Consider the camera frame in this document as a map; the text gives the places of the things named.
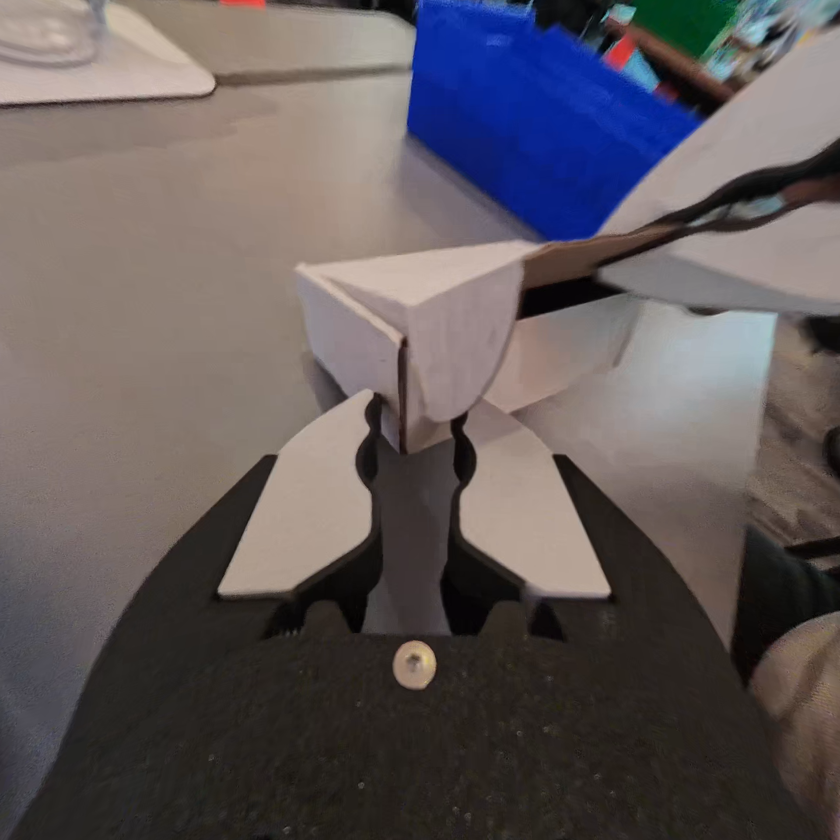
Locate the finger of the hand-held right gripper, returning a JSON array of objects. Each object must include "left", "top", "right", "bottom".
[
  {"left": 598, "top": 28, "right": 840, "bottom": 237},
  {"left": 597, "top": 187, "right": 840, "bottom": 317}
]

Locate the white cardboard box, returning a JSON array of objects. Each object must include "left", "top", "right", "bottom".
[{"left": 294, "top": 226, "right": 665, "bottom": 455}]

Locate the black bag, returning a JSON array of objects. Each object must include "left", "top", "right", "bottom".
[{"left": 730, "top": 525, "right": 840, "bottom": 686}]

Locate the white document stand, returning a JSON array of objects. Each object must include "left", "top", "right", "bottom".
[{"left": 0, "top": 0, "right": 217, "bottom": 107}]

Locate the person's leg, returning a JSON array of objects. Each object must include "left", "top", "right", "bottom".
[{"left": 748, "top": 610, "right": 840, "bottom": 840}]

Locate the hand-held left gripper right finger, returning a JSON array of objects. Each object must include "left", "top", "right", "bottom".
[{"left": 440, "top": 400, "right": 614, "bottom": 635}]

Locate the green board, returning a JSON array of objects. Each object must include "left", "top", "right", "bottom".
[{"left": 629, "top": 0, "right": 746, "bottom": 61}]

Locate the blue plastic bin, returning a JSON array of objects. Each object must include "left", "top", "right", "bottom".
[{"left": 406, "top": 0, "right": 704, "bottom": 242}]

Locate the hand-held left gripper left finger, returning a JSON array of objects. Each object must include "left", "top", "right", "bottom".
[{"left": 215, "top": 388, "right": 385, "bottom": 634}]

